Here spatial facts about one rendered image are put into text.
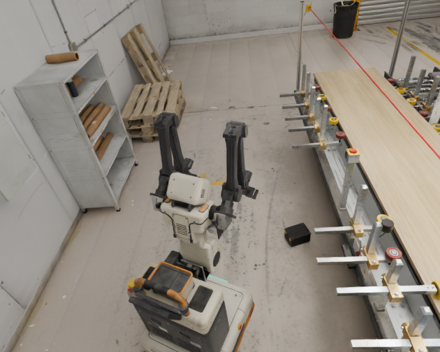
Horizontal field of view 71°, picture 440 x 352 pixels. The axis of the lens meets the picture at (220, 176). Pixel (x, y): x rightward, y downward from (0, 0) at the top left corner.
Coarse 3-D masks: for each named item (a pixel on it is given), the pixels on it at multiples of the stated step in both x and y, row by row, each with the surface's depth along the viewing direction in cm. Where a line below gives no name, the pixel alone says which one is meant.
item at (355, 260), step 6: (318, 258) 180; (324, 258) 179; (330, 258) 179; (336, 258) 179; (342, 258) 178; (348, 258) 178; (354, 258) 177; (360, 258) 177; (366, 258) 176; (378, 258) 176; (384, 258) 175; (318, 264) 179; (324, 264) 179; (330, 264) 179; (336, 264) 179; (342, 264) 179
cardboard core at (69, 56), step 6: (48, 54) 300; (54, 54) 298; (60, 54) 297; (66, 54) 296; (72, 54) 296; (48, 60) 299; (54, 60) 299; (60, 60) 299; (66, 60) 299; (72, 60) 299
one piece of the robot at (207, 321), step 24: (144, 288) 183; (168, 288) 160; (192, 288) 179; (216, 288) 178; (144, 312) 190; (192, 312) 168; (216, 312) 175; (168, 336) 199; (192, 336) 178; (216, 336) 183
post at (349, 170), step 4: (348, 164) 202; (352, 164) 201; (348, 168) 203; (352, 168) 203; (348, 172) 205; (352, 172) 205; (344, 176) 211; (348, 176) 207; (344, 180) 212; (348, 180) 209; (344, 184) 212; (348, 184) 212; (344, 188) 214; (348, 188) 214; (344, 192) 216; (348, 192) 216; (344, 196) 219; (340, 200) 225; (344, 200) 221; (340, 204) 226; (344, 204) 223; (340, 208) 226; (344, 208) 226
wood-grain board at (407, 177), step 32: (352, 96) 319; (384, 96) 311; (352, 128) 274; (384, 128) 268; (416, 128) 263; (384, 160) 235; (416, 160) 231; (384, 192) 209; (416, 192) 206; (416, 224) 186; (416, 256) 169
